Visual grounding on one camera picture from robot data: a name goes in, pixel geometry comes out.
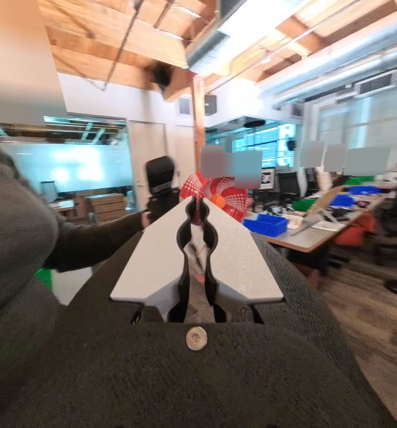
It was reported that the wooden post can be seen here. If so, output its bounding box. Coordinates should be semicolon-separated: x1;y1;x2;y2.
191;77;207;176

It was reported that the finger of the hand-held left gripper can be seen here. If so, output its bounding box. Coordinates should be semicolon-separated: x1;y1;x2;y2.
189;223;210;271

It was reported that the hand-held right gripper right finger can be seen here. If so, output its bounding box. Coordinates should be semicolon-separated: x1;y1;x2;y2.
202;199;285;315

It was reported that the red orange object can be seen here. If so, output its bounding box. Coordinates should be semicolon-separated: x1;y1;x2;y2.
334;214;381;249

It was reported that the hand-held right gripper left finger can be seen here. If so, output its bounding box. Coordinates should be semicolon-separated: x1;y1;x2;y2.
110;198;196;316

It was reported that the large blue parts bin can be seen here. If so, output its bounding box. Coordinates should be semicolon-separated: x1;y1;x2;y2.
243;214;289;238

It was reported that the green plastic bin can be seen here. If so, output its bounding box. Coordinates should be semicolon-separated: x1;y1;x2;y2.
35;268;54;289

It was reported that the small blue parts bin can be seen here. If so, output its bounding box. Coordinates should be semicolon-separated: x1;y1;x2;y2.
330;194;356;208
349;185;381;196

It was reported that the small black monitor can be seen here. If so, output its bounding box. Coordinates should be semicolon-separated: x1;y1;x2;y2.
41;181;58;202

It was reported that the grey work table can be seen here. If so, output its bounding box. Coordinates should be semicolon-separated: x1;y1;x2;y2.
245;191;397;253

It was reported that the red white yo-yo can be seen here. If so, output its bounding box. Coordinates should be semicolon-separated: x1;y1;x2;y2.
180;172;250;222

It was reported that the person's left forearm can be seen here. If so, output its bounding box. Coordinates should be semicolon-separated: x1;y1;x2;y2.
41;210;149;273

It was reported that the silver spiral air duct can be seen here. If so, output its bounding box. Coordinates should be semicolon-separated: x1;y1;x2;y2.
256;7;397;107

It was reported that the white door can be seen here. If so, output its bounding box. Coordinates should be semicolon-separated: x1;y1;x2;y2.
128;121;169;208
166;124;197;188

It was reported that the cardboard box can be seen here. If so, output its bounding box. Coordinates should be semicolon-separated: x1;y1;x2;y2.
91;211;127;221
87;193;125;204
90;202;127;213

